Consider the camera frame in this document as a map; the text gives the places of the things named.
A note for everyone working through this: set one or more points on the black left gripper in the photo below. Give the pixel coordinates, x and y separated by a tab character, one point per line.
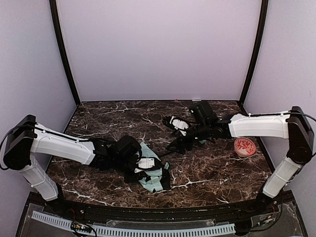
147	173

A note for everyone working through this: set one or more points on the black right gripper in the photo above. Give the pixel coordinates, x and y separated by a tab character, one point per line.
185	136

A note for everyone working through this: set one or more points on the mint green folding umbrella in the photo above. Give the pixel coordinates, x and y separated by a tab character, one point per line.
155	180

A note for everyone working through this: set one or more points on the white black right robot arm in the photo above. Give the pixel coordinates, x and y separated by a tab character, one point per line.
291	125

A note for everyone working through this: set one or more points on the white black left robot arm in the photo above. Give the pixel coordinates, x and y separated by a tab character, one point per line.
28	138

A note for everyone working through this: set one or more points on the red white patterned bowl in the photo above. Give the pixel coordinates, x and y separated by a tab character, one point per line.
244	147

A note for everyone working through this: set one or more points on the white slotted cable duct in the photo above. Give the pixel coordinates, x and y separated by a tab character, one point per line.
134	229

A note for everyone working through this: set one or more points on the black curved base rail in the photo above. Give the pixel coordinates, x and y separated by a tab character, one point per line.
285	206

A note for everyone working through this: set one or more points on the right black corner post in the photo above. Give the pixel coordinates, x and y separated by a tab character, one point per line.
255	52

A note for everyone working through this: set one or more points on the black corner post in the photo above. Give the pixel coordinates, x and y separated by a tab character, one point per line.
62	51
255	52

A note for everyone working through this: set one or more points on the left black corner post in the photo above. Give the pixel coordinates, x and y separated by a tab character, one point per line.
62	51

